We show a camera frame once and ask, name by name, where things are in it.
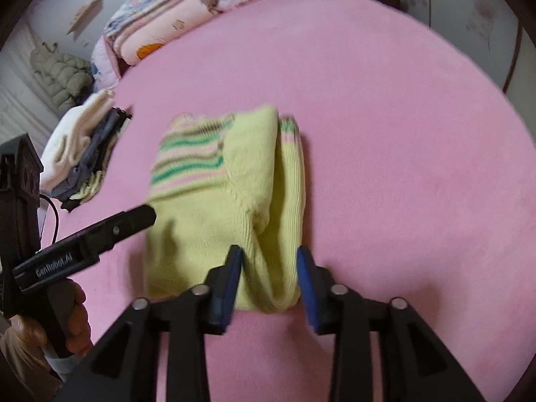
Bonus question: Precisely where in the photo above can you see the yellow striped knit cardigan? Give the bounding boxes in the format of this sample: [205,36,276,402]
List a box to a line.
[143,105,306,313]

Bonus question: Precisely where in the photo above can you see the left hand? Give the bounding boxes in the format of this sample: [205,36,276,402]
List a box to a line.
[4,279,93,382]

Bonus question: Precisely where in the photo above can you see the black folded garment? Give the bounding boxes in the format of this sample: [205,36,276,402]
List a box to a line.
[61,192,95,212]

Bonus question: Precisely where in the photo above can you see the light green folded garment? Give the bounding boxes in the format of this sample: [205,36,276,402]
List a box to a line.
[68,150,112,203]

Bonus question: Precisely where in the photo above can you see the grey folded jeans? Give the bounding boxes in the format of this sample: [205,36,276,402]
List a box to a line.
[51,107,131,201]

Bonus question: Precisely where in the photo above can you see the white folded fleece garment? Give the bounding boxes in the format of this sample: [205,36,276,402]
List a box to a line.
[40,89,115,192]

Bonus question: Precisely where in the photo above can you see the olive puffer jacket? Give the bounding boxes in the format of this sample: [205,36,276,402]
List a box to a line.
[30,42,93,114]

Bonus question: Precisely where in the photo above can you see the white cartoon pillow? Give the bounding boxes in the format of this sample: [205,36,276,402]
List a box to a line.
[90,37,121,91]

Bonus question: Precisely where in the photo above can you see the pink cartoon folded quilt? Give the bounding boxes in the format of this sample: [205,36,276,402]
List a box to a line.
[112,0,219,66]

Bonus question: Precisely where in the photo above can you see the floral wardrobe sliding doors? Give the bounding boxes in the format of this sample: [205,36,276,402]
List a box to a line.
[402,0,535,114]

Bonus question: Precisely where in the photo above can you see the black cable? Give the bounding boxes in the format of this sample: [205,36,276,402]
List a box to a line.
[38,193,60,248]

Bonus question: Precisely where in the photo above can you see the black camera box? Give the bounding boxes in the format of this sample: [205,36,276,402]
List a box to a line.
[1,133,43,279]

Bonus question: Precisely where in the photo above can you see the wooden wall shelf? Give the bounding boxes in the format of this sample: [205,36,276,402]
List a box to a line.
[66,0,103,35]

